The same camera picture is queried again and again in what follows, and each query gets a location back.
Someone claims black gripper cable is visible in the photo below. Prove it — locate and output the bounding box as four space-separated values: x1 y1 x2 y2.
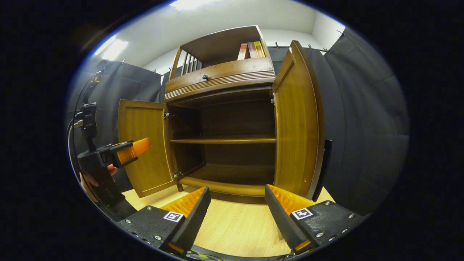
67 69 105 182

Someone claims black backdrop cloth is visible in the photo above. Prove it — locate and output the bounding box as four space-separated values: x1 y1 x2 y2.
67 27 410 216

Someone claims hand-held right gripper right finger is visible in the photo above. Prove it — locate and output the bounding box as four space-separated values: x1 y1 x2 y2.
264 184 366 256

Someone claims wooden cabinet drawer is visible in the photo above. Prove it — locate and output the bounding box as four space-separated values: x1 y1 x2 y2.
166 57 275 93

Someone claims ceiling light strip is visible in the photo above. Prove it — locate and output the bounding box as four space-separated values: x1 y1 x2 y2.
94 36 129 61

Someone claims wooden cabinet shelf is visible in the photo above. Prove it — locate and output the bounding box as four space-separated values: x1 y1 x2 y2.
170 137 277 144

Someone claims wooden shoe cabinet door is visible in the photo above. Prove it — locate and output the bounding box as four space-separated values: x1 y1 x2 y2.
117 99 178 198
272 40 326 200

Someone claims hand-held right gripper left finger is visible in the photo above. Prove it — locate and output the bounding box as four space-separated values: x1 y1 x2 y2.
115 186 212 257

